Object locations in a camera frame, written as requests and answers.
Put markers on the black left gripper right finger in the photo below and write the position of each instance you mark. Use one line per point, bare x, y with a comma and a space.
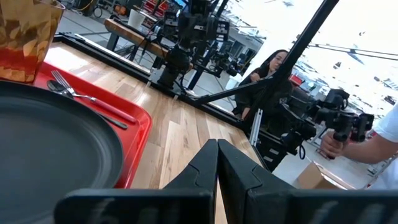
236, 174

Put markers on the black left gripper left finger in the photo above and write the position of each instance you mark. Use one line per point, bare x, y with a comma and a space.
202, 168

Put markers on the black round plate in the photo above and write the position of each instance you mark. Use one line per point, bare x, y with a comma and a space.
46, 149

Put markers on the black spoon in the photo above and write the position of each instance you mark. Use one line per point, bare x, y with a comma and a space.
56, 86

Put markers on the amber translucent plastic cup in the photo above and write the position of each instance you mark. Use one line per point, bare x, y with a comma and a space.
25, 37

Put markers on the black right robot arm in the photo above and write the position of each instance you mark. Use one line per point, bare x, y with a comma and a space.
177, 62

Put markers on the person's forearm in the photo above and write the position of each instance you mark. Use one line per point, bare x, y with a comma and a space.
367, 151

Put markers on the white paper cup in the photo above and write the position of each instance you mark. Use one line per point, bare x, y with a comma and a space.
136, 18

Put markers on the red plastic tray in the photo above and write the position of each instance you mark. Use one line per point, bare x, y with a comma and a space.
133, 124

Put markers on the wooden workbench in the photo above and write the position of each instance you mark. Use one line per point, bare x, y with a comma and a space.
130, 34

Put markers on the person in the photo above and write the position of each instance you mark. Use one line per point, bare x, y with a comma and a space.
267, 71
388, 130

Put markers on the cardboard box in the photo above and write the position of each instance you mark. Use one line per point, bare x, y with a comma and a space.
317, 179

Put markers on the person's hand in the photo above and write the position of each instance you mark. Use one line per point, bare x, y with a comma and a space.
329, 144

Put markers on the silver frame bracket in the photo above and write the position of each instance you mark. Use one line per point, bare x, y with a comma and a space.
256, 127

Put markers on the black aluminium table frame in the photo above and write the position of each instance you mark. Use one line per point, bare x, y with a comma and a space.
306, 34

